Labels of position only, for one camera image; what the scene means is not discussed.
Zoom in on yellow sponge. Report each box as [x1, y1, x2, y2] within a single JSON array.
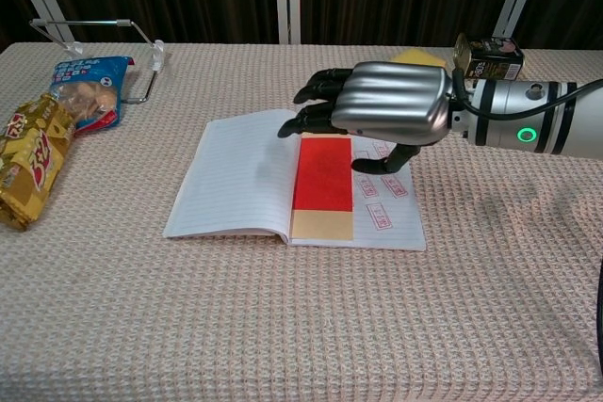
[[393, 47, 448, 72]]

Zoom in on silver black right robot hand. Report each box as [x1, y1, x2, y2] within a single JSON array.
[[278, 60, 457, 175]]

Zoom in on yellow Lexicon notebook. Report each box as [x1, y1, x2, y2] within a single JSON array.
[[162, 108, 428, 252]]

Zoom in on beige waffle tablecloth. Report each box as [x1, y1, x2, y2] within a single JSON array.
[[0, 41, 603, 402]]

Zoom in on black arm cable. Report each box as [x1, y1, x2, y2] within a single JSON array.
[[450, 68, 603, 120]]

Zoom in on black tin can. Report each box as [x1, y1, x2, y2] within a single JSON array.
[[452, 33, 526, 82]]

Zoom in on blue snack bag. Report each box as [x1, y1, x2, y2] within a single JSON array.
[[50, 55, 137, 137]]

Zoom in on gold snack bag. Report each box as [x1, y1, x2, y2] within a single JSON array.
[[0, 92, 78, 232]]

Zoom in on red and tan card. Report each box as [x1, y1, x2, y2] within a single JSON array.
[[289, 135, 354, 241]]

